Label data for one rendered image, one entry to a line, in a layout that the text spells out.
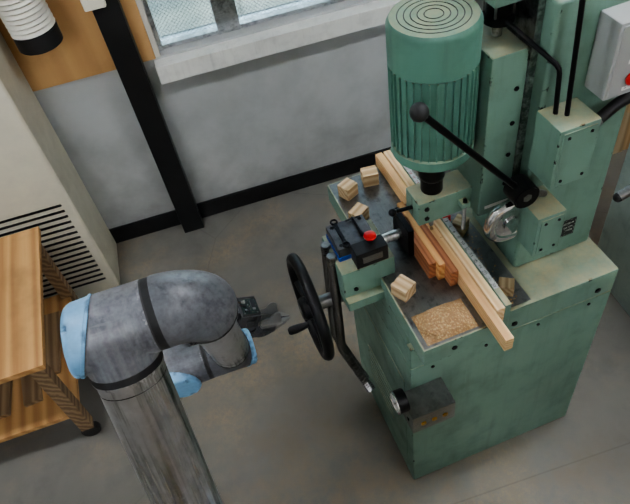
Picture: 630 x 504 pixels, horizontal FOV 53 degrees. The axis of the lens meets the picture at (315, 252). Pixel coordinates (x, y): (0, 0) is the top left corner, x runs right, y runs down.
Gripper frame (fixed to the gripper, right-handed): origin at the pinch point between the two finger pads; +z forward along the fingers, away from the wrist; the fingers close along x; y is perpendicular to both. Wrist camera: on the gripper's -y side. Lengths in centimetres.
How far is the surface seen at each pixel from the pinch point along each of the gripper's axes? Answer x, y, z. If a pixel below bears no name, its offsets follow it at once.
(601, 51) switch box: -20, 89, 39
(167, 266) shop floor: 103, -79, -9
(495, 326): -39, 35, 29
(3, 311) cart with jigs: 57, -46, -73
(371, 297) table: -14.7, 21.8, 13.9
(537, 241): -27, 48, 43
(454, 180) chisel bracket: -6, 50, 31
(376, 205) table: 10.4, 29.4, 24.5
